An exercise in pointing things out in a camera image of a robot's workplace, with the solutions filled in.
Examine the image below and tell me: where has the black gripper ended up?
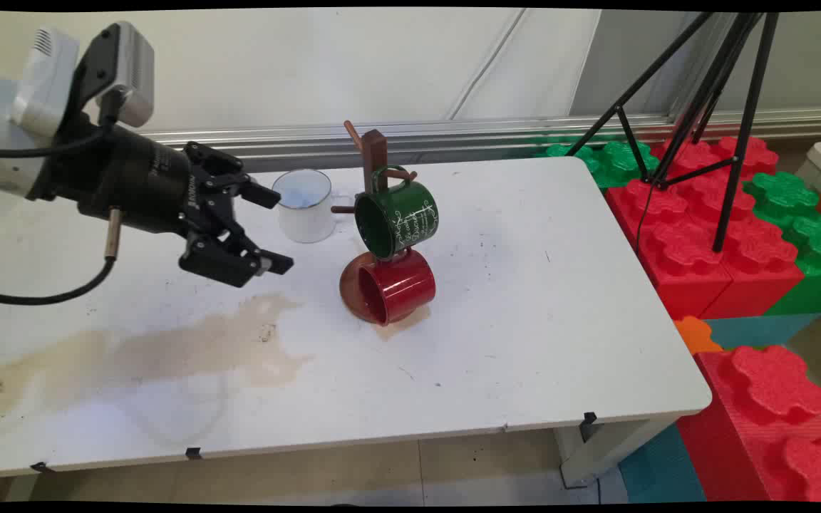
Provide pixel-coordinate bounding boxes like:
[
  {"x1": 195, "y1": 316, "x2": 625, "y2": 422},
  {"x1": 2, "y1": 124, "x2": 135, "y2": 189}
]
[{"x1": 47, "y1": 114, "x2": 294, "y2": 289}]

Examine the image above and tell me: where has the green enamel mug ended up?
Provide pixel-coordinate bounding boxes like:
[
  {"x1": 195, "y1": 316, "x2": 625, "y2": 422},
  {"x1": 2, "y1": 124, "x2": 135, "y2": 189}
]
[{"x1": 353, "y1": 165, "x2": 440, "y2": 261}]

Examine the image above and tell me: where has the white enamel mug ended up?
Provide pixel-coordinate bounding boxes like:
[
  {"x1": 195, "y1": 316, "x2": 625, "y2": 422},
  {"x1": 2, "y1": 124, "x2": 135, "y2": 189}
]
[{"x1": 272, "y1": 169, "x2": 354, "y2": 244}]

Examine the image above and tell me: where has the brown wooden mug tree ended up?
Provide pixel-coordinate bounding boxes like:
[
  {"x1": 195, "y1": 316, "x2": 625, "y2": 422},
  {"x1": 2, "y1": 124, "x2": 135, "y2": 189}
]
[{"x1": 331, "y1": 120, "x2": 420, "y2": 326}]

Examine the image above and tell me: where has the red mug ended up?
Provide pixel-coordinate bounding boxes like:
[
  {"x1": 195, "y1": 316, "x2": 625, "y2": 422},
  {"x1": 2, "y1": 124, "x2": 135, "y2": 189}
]
[{"x1": 357, "y1": 247, "x2": 437, "y2": 327}]

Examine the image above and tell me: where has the green foam block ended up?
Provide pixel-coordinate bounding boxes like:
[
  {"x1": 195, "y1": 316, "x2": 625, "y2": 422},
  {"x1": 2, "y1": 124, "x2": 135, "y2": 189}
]
[
  {"x1": 533, "y1": 139, "x2": 662, "y2": 190},
  {"x1": 742, "y1": 171, "x2": 821, "y2": 318}
]

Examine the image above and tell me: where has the white table leg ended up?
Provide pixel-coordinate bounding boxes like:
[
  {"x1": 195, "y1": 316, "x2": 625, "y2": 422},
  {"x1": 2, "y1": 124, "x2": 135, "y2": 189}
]
[{"x1": 553, "y1": 417, "x2": 676, "y2": 489}]

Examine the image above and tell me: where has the large red foam block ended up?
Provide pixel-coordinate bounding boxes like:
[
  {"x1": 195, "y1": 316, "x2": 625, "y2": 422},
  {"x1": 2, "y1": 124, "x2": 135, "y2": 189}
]
[{"x1": 606, "y1": 135, "x2": 807, "y2": 321}]

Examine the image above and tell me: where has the orange foam block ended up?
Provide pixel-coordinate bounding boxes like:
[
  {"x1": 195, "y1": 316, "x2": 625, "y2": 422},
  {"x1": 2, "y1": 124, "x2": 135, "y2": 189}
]
[{"x1": 673, "y1": 316, "x2": 724, "y2": 356}]

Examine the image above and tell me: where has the teal foam block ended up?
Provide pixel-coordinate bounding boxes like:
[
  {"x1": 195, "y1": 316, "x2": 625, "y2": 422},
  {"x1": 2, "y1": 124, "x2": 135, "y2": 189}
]
[
  {"x1": 617, "y1": 424, "x2": 708, "y2": 504},
  {"x1": 703, "y1": 312, "x2": 821, "y2": 351}
]

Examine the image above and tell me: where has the black tripod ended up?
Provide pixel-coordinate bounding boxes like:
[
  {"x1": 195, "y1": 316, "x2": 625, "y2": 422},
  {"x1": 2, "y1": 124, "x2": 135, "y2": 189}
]
[{"x1": 566, "y1": 11, "x2": 780, "y2": 254}]

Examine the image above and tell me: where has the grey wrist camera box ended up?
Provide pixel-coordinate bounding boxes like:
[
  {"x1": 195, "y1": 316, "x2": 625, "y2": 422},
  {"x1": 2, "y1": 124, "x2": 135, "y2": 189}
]
[{"x1": 72, "y1": 21, "x2": 155, "y2": 130}]

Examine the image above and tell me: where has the black cable with metal plug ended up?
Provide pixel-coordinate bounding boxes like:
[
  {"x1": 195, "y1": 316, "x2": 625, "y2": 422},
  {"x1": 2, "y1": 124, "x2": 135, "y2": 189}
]
[{"x1": 0, "y1": 207, "x2": 123, "y2": 306}]

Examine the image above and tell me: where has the black camera cable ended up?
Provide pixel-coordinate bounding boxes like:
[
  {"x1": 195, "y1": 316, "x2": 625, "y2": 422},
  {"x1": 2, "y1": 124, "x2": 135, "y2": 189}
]
[{"x1": 0, "y1": 107, "x2": 130, "y2": 159}]

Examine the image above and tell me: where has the aluminium wall rail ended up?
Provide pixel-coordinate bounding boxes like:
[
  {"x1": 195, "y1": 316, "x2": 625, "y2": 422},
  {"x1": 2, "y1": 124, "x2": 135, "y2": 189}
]
[{"x1": 138, "y1": 107, "x2": 821, "y2": 173}]

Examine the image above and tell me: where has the white wall cable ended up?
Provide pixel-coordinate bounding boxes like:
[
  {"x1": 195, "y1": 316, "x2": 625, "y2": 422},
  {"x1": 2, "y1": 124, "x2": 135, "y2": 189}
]
[{"x1": 446, "y1": 9, "x2": 527, "y2": 120}]

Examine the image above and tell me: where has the thin black tripod cable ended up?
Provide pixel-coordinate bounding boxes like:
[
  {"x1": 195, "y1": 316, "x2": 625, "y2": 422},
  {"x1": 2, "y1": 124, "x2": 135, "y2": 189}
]
[{"x1": 635, "y1": 182, "x2": 661, "y2": 261}]

